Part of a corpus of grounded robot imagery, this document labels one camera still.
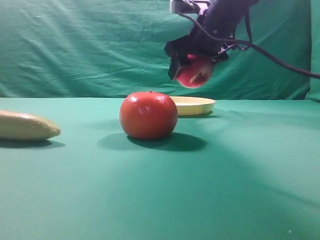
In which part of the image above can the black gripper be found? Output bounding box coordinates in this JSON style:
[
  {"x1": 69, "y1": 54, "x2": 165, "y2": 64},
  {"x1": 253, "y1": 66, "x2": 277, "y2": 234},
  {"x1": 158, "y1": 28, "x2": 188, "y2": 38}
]
[{"x1": 164, "y1": 0, "x2": 258, "y2": 81}]

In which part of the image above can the red apple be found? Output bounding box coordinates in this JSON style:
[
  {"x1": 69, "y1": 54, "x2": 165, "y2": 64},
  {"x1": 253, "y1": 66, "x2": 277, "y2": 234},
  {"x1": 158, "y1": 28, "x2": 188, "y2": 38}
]
[{"x1": 177, "y1": 54, "x2": 215, "y2": 89}]

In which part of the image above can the yellow plate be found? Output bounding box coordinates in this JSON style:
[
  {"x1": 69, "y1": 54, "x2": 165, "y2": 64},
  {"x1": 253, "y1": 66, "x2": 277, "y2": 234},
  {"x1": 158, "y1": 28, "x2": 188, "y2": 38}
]
[{"x1": 170, "y1": 96, "x2": 216, "y2": 116}]

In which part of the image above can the glossy orange fruit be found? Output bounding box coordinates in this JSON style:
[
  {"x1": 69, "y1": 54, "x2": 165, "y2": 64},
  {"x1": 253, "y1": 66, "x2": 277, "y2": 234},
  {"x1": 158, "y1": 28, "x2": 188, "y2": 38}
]
[{"x1": 119, "y1": 91, "x2": 178, "y2": 140}]

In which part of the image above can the green table cloth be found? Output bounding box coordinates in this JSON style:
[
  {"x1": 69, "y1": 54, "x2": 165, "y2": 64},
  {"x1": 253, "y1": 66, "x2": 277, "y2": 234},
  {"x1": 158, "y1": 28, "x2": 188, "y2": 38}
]
[{"x1": 0, "y1": 98, "x2": 320, "y2": 240}]

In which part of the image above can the green backdrop cloth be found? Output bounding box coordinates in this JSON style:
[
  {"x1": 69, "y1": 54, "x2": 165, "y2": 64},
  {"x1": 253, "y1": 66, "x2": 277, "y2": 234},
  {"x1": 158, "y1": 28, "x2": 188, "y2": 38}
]
[{"x1": 0, "y1": 0, "x2": 320, "y2": 100}]

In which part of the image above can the yellow banana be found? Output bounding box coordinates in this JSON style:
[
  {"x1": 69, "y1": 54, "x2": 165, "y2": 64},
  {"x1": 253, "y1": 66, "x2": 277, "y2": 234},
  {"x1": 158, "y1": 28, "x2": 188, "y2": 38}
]
[{"x1": 0, "y1": 110, "x2": 61, "y2": 141}]

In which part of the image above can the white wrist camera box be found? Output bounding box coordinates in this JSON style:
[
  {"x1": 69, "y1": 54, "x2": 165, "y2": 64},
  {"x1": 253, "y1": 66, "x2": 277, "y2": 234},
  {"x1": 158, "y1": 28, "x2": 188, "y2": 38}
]
[{"x1": 169, "y1": 0, "x2": 211, "y2": 15}]

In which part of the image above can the black cable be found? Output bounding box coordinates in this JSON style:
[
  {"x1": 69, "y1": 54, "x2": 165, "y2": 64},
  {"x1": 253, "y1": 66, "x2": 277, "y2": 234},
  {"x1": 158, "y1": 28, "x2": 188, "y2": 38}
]
[{"x1": 178, "y1": 9, "x2": 320, "y2": 80}]

